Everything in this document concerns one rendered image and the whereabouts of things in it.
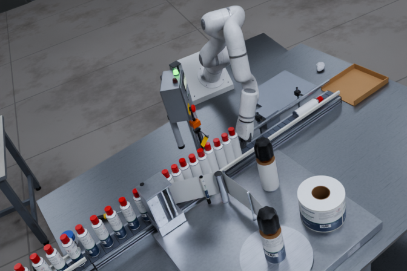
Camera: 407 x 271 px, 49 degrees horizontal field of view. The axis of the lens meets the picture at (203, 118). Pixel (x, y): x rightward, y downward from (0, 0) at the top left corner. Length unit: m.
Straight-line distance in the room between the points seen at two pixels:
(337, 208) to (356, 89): 1.09
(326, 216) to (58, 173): 2.86
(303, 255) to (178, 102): 0.85
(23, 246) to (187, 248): 1.99
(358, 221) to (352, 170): 0.35
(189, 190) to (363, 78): 1.37
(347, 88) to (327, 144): 0.51
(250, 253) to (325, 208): 0.38
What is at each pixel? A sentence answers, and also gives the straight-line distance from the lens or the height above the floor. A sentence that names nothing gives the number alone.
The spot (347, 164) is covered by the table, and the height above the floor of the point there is 0.83.
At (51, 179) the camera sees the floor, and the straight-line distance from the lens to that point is 4.26.
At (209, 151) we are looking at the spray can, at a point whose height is 1.05.
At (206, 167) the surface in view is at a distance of 2.26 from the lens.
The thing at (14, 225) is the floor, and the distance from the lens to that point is 4.06.
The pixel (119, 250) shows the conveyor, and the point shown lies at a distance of 2.25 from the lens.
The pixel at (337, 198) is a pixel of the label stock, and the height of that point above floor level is 1.02.
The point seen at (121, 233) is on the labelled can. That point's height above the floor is 0.92.
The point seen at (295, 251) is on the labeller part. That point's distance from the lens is 1.99.
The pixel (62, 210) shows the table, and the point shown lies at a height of 0.83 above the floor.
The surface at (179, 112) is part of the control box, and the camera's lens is 2.05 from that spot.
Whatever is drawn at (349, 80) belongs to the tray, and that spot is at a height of 0.83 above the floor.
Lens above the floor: 2.54
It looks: 37 degrees down
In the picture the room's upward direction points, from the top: 16 degrees counter-clockwise
